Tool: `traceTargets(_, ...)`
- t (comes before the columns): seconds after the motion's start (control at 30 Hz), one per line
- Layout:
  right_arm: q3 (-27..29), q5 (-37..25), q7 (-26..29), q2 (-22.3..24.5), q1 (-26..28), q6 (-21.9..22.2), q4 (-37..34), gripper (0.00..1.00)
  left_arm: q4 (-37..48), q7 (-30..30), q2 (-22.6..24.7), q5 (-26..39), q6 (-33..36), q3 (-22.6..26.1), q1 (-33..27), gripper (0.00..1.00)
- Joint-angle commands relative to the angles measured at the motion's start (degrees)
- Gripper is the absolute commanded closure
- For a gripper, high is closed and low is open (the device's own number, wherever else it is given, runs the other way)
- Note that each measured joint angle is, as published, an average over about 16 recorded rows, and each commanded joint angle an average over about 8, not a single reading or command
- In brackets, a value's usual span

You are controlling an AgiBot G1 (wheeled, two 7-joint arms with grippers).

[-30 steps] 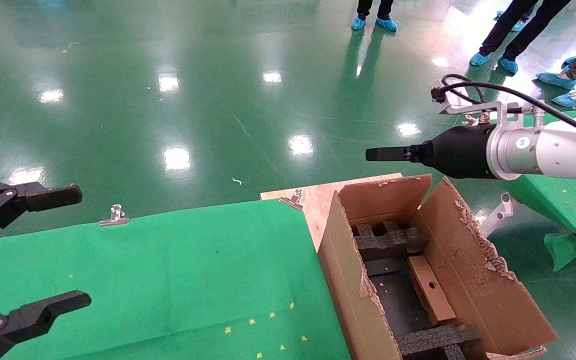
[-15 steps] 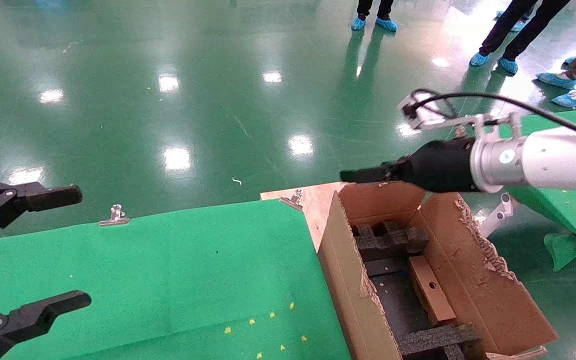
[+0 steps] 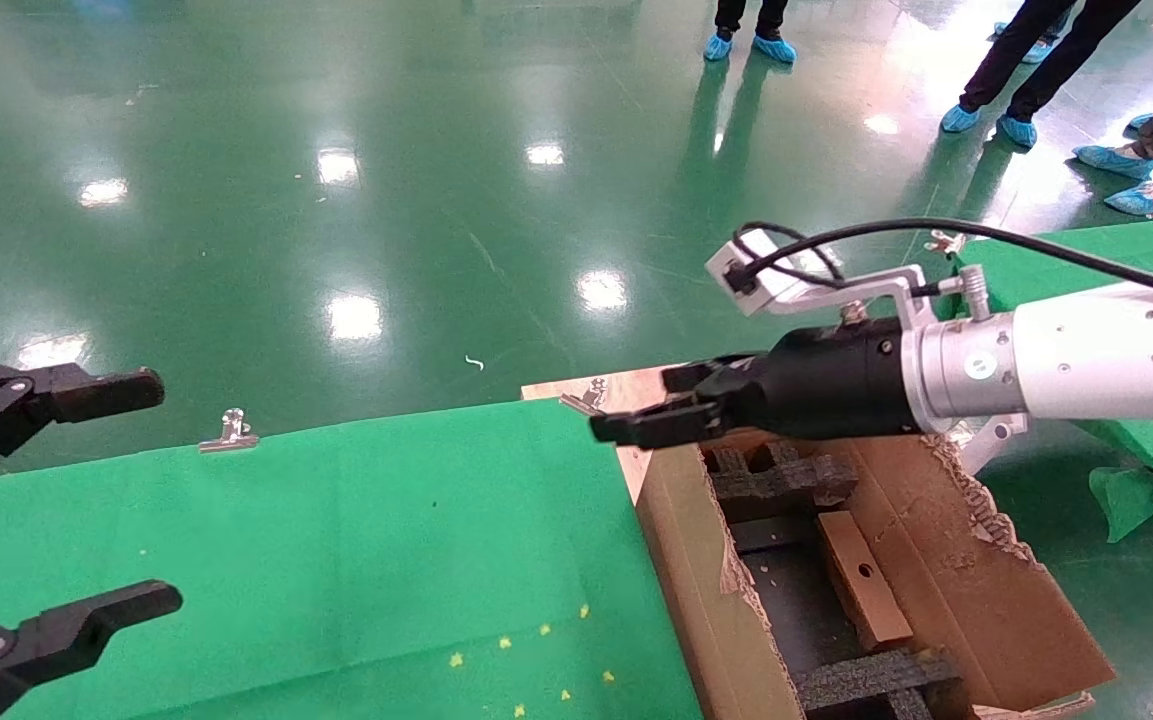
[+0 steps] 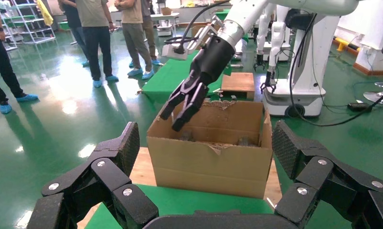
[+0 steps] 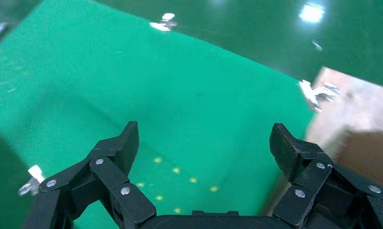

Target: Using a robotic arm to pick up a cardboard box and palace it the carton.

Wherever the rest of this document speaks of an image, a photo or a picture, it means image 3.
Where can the silver camera mount bracket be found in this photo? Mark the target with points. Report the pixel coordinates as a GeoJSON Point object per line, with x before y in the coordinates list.
{"type": "Point", "coordinates": [886, 285]}

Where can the person legs black trousers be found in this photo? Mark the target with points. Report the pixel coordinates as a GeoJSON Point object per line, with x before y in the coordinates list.
{"type": "Point", "coordinates": [731, 15]}
{"type": "Point", "coordinates": [1051, 50]}

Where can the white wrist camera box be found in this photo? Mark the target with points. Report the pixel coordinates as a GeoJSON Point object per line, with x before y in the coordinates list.
{"type": "Point", "coordinates": [796, 295]}

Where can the silver binder clip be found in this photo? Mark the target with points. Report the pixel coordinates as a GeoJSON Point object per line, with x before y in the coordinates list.
{"type": "Point", "coordinates": [231, 432]}
{"type": "Point", "coordinates": [586, 400]}
{"type": "Point", "coordinates": [946, 242]}

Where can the white metal support leg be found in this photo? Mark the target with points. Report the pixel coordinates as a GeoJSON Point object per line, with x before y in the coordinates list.
{"type": "Point", "coordinates": [991, 448]}

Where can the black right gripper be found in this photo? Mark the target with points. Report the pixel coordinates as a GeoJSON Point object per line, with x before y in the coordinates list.
{"type": "Point", "coordinates": [836, 385]}

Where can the black foam bar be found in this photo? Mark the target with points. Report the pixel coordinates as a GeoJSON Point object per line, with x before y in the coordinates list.
{"type": "Point", "coordinates": [866, 682]}

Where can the large green table cloth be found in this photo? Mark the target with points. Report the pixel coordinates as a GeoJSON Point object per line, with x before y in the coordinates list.
{"type": "Point", "coordinates": [286, 550]}

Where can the black foam base sheet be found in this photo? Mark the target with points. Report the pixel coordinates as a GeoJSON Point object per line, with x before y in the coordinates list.
{"type": "Point", "coordinates": [796, 600]}

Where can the small cardboard box with hole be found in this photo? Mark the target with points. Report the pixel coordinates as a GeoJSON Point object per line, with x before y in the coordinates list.
{"type": "Point", "coordinates": [861, 585]}

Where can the notched black foam block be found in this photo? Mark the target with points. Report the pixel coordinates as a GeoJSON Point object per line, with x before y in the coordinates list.
{"type": "Point", "coordinates": [776, 485]}

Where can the large open cardboard carton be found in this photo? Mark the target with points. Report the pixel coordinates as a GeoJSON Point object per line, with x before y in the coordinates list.
{"type": "Point", "coordinates": [986, 600]}

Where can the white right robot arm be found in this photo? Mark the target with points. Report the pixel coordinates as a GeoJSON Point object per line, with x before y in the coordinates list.
{"type": "Point", "coordinates": [1086, 360]}

